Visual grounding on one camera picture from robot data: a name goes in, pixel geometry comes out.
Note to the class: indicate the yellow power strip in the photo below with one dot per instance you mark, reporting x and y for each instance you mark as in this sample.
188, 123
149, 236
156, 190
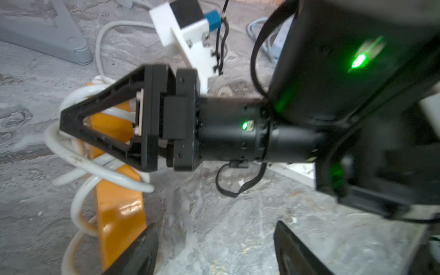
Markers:
120, 215

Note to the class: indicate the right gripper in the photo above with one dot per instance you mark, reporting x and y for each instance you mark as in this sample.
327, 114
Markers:
180, 119

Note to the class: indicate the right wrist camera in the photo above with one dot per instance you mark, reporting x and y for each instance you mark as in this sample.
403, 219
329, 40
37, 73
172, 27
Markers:
184, 30

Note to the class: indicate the white power strip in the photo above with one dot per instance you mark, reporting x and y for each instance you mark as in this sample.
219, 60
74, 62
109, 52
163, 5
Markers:
301, 172

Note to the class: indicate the grey stapler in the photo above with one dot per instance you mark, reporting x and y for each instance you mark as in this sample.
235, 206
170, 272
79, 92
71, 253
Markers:
64, 40

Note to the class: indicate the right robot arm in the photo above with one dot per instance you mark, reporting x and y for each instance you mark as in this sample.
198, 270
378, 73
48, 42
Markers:
343, 84

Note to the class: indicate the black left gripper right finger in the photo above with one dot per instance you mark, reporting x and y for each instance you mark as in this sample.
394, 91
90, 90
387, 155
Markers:
293, 256

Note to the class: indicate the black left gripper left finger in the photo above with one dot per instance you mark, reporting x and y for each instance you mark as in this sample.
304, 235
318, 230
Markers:
140, 257

